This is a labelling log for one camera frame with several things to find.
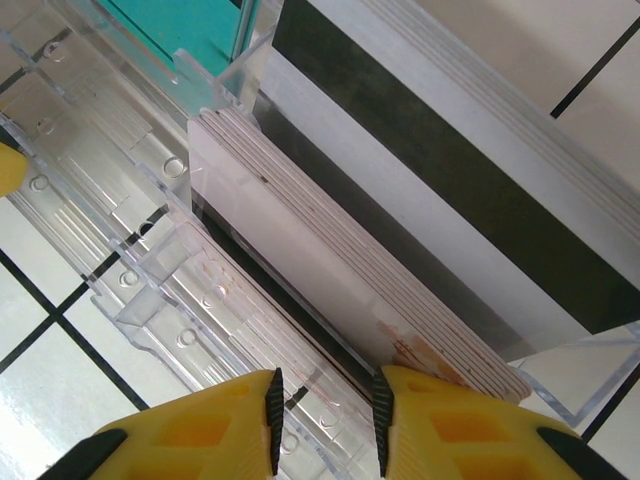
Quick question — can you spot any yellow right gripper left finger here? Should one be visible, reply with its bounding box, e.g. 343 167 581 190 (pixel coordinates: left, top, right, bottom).
49 367 286 480

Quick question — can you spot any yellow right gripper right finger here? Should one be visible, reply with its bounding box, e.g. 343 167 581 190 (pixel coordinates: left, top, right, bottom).
372 364 629 480

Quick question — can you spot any clear acrylic card stand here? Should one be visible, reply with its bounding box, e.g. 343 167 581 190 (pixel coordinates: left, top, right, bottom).
0 0 640 480

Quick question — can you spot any stack of white cards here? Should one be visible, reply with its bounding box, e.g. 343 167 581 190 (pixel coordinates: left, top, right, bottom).
187 107 532 404

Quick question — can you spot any teal card stack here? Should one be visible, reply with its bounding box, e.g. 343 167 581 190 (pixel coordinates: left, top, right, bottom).
94 0 252 80

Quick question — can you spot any silver magnetic stripe card stack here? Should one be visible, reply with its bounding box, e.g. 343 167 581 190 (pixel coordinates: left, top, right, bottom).
253 0 640 362

